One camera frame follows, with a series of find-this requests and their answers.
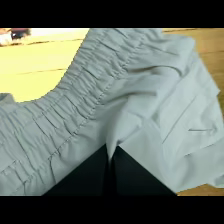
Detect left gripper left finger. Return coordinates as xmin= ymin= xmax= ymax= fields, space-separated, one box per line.
xmin=42 ymin=143 xmax=111 ymax=197

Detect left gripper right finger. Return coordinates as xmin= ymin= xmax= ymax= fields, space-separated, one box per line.
xmin=110 ymin=145 xmax=178 ymax=197

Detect light grey pants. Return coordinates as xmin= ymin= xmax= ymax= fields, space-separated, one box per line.
xmin=0 ymin=28 xmax=224 ymax=197

